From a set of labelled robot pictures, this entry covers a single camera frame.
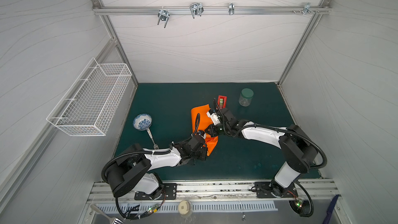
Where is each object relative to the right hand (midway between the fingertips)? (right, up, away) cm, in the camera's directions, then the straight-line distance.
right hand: (207, 127), depth 87 cm
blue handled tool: (+56, -35, -17) cm, 68 cm away
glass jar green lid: (+27, +18, +14) cm, 35 cm away
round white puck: (-10, -27, -26) cm, 39 cm away
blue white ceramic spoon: (-41, +1, +11) cm, 43 cm away
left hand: (+1, -13, -1) cm, 13 cm away
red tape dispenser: (+10, +14, +14) cm, 22 cm away
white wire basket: (-54, +12, -20) cm, 59 cm away
